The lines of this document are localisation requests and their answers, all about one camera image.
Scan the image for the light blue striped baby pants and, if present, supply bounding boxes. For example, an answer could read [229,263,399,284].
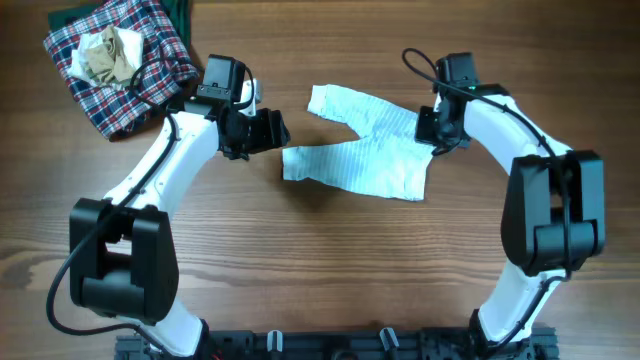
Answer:
[282,84,434,201]

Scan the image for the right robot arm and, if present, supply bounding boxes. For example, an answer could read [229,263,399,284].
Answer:
[379,52,606,359]

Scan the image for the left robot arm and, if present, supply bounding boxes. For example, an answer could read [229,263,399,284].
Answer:
[46,55,290,359]

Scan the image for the red blue plaid garment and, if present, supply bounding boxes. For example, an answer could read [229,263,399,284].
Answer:
[43,0,198,140]

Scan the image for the dark green garment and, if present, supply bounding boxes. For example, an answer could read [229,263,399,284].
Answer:
[48,0,192,48]

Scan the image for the white crumpled garment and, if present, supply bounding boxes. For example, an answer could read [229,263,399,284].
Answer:
[66,25,144,91]

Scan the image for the beige crumpled garment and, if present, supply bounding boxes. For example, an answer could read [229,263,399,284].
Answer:
[85,25,144,84]

